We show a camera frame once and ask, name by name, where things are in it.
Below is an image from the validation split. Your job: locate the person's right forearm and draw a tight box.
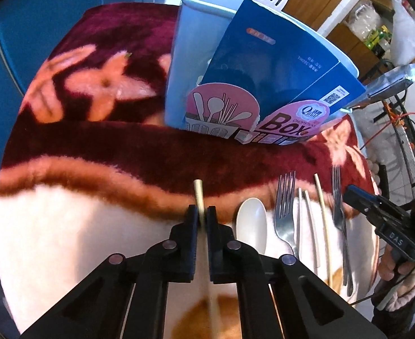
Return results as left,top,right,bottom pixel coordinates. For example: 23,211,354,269
371,272,415,330

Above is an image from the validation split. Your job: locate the blue and pink cardboard label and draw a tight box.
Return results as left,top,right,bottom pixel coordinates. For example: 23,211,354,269
184,0,367,146

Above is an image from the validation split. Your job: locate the person's right hand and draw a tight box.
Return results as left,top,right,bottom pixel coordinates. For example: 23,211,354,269
377,249,407,285

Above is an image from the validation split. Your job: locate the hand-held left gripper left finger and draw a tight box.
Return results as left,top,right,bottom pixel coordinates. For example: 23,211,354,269
19,205,198,339

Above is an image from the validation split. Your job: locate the black wire cart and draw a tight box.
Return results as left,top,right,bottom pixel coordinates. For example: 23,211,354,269
368,94,415,200

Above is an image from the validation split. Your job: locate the white spoon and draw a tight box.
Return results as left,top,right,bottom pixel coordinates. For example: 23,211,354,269
236,198,267,255

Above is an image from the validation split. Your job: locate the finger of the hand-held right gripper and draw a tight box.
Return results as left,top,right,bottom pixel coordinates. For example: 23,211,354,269
343,184,388,225

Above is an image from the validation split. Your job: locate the beige chopstick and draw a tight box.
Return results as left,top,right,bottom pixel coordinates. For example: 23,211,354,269
193,179,220,339
314,174,333,286

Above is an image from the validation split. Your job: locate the white plastic jug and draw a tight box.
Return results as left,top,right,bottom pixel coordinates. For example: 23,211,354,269
350,2,379,39

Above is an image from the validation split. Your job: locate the orange cable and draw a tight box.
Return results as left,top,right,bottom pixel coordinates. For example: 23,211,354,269
361,101,415,151

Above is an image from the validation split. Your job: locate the light blue plastic utensil box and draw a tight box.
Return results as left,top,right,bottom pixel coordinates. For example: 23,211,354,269
164,0,361,138

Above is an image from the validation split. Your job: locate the white plastic bag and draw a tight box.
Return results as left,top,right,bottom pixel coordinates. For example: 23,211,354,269
390,0,415,65

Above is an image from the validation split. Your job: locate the wooden niche shelf cabinet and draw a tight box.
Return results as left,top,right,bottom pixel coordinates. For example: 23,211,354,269
317,0,415,89

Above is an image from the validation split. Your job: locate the green bottle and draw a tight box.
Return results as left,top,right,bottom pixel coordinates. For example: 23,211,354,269
368,26,392,51

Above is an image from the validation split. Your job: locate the silver metal fork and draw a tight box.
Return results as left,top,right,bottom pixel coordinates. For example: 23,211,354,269
274,171,300,259
331,165,354,296

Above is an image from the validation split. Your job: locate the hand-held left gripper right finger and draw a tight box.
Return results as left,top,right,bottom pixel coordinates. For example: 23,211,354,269
207,205,388,339

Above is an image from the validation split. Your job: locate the red floral printed blanket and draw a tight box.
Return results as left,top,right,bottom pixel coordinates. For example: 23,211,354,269
0,3,381,339

